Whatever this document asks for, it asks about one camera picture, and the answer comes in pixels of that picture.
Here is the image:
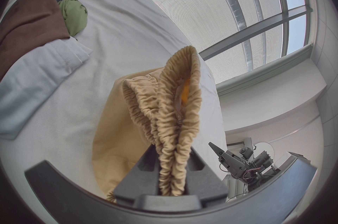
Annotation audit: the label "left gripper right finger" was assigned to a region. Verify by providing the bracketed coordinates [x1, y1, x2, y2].
[185, 146, 229, 208]

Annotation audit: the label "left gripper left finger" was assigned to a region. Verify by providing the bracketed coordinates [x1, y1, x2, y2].
[114, 145, 160, 207]

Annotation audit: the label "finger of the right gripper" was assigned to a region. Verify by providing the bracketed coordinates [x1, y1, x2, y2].
[209, 142, 226, 163]

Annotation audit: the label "tan shorts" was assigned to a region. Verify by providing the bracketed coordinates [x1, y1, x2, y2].
[92, 45, 204, 203]

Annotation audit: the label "bed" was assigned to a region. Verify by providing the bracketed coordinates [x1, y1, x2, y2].
[0, 0, 228, 192]

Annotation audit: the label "white garment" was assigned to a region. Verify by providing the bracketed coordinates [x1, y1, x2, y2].
[0, 39, 93, 140]

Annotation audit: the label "window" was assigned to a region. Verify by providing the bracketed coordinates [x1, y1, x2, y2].
[132, 0, 313, 86]

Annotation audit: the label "green garment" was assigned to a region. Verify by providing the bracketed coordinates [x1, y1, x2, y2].
[58, 0, 88, 36]

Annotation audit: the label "brown garment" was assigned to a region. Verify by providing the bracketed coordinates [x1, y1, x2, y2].
[0, 0, 70, 81]

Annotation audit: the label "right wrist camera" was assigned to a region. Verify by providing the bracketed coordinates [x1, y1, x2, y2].
[239, 146, 254, 160]

